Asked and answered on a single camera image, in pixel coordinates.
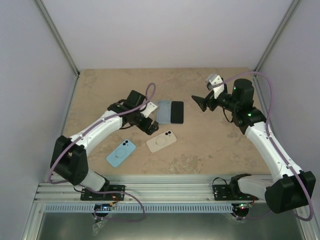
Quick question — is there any light blue phone case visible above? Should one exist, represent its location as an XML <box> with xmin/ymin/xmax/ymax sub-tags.
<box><xmin>156</xmin><ymin>100</ymin><xmax>171</xmax><ymax>124</ymax></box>

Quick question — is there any beige phone case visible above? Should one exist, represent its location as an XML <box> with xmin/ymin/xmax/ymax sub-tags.
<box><xmin>146</xmin><ymin>130</ymin><xmax>177</xmax><ymax>153</ymax></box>

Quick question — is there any black smartphone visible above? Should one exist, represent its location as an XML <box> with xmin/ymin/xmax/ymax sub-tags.
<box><xmin>170</xmin><ymin>101</ymin><xmax>184</xmax><ymax>124</ymax></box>

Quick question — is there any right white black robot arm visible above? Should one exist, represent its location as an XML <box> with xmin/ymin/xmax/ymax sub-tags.
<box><xmin>192</xmin><ymin>76</ymin><xmax>316</xmax><ymax>214</ymax></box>

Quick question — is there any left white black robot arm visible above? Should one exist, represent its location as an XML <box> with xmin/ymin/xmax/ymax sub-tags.
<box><xmin>50</xmin><ymin>90</ymin><xmax>159</xmax><ymax>200</ymax></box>

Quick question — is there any blue phone case on table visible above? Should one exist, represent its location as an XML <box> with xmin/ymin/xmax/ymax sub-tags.
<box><xmin>106</xmin><ymin>139</ymin><xmax>136</xmax><ymax>168</ymax></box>

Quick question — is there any left circuit board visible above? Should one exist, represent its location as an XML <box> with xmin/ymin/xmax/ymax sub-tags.
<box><xmin>93</xmin><ymin>201</ymin><xmax>117</xmax><ymax>212</ymax></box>

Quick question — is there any circuit board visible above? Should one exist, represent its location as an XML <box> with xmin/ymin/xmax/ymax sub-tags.
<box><xmin>93</xmin><ymin>201</ymin><xmax>117</xmax><ymax>212</ymax></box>
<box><xmin>234</xmin><ymin>202</ymin><xmax>253</xmax><ymax>212</ymax></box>

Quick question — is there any right circuit board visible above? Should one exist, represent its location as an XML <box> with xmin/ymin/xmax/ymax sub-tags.
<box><xmin>234</xmin><ymin>202</ymin><xmax>253</xmax><ymax>212</ymax></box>

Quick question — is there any clear plastic bag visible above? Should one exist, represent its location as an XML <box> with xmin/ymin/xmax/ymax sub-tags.
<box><xmin>92</xmin><ymin>219</ymin><xmax>106</xmax><ymax>236</ymax></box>

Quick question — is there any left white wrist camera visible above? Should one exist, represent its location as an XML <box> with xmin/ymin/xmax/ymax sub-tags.
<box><xmin>140</xmin><ymin>101</ymin><xmax>158</xmax><ymax>118</ymax></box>

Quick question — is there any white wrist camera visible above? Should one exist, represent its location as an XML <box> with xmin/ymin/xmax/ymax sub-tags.
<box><xmin>140</xmin><ymin>101</ymin><xmax>158</xmax><ymax>118</ymax></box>
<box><xmin>205</xmin><ymin>73</ymin><xmax>225</xmax><ymax>99</ymax></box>

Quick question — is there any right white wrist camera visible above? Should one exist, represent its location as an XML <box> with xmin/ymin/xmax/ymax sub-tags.
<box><xmin>205</xmin><ymin>73</ymin><xmax>225</xmax><ymax>99</ymax></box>

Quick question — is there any aluminium rail frame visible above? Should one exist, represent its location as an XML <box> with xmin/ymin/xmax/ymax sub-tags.
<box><xmin>24</xmin><ymin>67</ymin><xmax>320</xmax><ymax>240</ymax></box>

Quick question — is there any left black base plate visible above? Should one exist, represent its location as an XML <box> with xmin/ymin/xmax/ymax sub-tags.
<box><xmin>80</xmin><ymin>184</ymin><xmax>126</xmax><ymax>201</ymax></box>

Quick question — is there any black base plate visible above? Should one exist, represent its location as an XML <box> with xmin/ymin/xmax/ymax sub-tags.
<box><xmin>80</xmin><ymin>184</ymin><xmax>126</xmax><ymax>201</ymax></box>
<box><xmin>211</xmin><ymin>177</ymin><xmax>259</xmax><ymax>202</ymax></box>

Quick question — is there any blue slotted cable duct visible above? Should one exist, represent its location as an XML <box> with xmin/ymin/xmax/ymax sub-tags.
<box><xmin>44</xmin><ymin>203</ymin><xmax>234</xmax><ymax>214</ymax></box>

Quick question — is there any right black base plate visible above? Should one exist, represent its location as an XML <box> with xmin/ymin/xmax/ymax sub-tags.
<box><xmin>211</xmin><ymin>177</ymin><xmax>259</xmax><ymax>202</ymax></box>

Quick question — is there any right aluminium corner post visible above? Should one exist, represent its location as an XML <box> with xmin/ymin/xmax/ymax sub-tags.
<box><xmin>254</xmin><ymin>0</ymin><xmax>302</xmax><ymax>72</ymax></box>

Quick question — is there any aluminium corner post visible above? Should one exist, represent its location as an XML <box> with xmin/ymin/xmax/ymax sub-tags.
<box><xmin>34</xmin><ymin>0</ymin><xmax>80</xmax><ymax>78</ymax></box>
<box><xmin>254</xmin><ymin>0</ymin><xmax>302</xmax><ymax>72</ymax></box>

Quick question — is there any left aluminium corner post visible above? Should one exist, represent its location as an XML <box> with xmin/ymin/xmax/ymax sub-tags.
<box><xmin>34</xmin><ymin>0</ymin><xmax>80</xmax><ymax>78</ymax></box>

